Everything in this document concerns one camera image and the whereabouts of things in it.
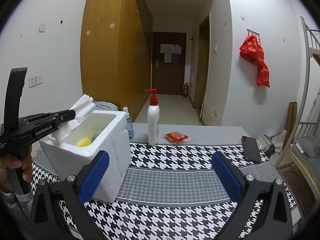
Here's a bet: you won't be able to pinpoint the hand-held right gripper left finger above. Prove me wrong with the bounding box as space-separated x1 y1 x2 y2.
29 150 110 240

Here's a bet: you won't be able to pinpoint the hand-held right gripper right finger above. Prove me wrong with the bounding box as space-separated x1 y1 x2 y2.
211 151 294 240

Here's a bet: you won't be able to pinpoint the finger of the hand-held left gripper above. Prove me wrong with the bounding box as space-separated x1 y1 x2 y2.
21 109 72 122
49 110 76 127

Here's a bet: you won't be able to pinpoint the white foam sheets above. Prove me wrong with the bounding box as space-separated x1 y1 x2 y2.
50 94 96 144

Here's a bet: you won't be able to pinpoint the yellow sponge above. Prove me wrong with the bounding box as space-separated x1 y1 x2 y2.
75 136 92 148

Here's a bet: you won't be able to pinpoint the white foam box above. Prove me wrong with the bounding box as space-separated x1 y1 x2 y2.
38 110 132 204

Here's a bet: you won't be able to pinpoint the person's left forearm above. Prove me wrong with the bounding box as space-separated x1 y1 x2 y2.
0 189 34 220

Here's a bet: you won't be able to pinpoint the person's left hand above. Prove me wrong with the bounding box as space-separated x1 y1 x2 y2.
0 145 33 193

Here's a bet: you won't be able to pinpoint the black smartphone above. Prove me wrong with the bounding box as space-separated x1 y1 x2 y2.
241 135 263 163

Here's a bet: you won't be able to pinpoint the grey clothing pile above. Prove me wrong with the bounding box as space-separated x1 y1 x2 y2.
93 101 119 112

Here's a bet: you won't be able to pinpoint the houndstooth tablecloth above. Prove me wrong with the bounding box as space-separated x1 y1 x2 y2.
31 122 297 240

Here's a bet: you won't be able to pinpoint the white plastic bag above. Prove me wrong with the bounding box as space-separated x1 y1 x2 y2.
257 129 288 153

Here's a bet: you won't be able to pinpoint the blue spray bottle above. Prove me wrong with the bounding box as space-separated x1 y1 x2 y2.
122 106 135 141

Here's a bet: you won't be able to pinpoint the red snack packet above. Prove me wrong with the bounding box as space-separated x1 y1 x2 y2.
163 131 192 144

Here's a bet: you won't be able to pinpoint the metal bunk bed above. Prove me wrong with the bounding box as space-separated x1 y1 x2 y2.
273 16 320 207

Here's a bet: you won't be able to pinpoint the white lotion pump bottle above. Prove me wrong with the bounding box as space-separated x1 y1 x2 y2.
144 88 160 146

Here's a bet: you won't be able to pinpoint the wooden wardrobe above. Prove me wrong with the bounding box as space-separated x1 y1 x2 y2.
80 0 154 122

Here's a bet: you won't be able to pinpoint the grey pillow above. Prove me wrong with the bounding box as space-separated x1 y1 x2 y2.
296 137 318 159

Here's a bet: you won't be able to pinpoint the wooden boards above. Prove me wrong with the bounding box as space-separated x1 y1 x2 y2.
287 102 298 134

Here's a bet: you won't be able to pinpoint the wooden side doorway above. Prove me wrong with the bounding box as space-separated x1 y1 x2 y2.
195 13 211 126

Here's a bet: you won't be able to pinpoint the dark brown door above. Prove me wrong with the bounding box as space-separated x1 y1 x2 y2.
152 32 187 96

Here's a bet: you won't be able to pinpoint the red plastic bags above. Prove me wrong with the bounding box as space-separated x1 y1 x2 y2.
239 35 271 88

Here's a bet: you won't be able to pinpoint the white paper door notice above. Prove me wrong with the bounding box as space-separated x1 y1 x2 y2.
160 43 182 54

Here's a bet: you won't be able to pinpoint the double wall socket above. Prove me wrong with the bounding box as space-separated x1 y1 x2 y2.
28 75 43 88

